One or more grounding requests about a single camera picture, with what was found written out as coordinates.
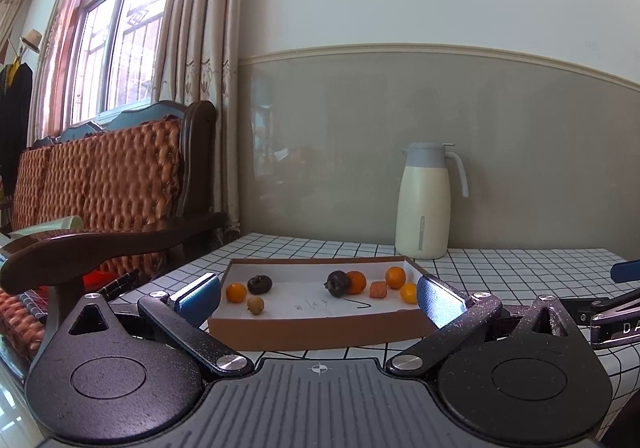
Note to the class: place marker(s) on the large orange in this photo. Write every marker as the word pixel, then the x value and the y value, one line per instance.
pixel 358 282

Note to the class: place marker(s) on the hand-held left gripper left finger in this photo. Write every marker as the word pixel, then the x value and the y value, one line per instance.
pixel 197 300

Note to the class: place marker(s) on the brown cardboard box white inside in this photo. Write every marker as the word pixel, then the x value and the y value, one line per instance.
pixel 290 290

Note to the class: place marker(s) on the wooden sofa orange cushions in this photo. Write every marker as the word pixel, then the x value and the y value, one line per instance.
pixel 100 248

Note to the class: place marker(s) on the red object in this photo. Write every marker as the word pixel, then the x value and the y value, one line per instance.
pixel 97 279

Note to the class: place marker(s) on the dark plaid cloth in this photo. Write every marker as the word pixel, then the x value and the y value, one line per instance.
pixel 120 280

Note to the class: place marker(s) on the cream thermos jug grey lid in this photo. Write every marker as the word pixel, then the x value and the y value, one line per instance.
pixel 422 208

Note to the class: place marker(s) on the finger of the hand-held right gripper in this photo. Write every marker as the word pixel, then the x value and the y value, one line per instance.
pixel 627 270
pixel 590 309

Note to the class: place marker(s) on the small orange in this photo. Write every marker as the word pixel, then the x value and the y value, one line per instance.
pixel 409 294

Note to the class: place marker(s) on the beige embroidered curtain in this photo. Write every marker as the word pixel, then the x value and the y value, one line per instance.
pixel 210 52

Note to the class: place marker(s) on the dark purple round fruit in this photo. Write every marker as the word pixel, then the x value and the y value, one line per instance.
pixel 336 284

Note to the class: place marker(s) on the black hanging garment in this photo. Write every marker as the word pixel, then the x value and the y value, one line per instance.
pixel 14 127

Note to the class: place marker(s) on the orange woven seat cushion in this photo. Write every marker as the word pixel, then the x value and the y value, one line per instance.
pixel 20 323

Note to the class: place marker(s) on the brown round fruit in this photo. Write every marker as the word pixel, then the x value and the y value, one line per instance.
pixel 260 284

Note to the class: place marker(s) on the window with metal bars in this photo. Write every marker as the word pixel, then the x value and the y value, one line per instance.
pixel 125 37

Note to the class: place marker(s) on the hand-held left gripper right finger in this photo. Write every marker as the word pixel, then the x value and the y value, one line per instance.
pixel 440 300

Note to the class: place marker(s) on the orange woven sofa cushion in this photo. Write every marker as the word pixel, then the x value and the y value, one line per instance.
pixel 115 177
pixel 32 188

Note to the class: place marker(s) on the tan longan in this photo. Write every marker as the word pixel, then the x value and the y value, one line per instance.
pixel 255 305

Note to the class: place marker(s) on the pale green object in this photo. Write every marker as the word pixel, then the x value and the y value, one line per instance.
pixel 50 226

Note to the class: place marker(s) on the straw hat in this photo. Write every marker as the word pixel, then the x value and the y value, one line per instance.
pixel 31 41

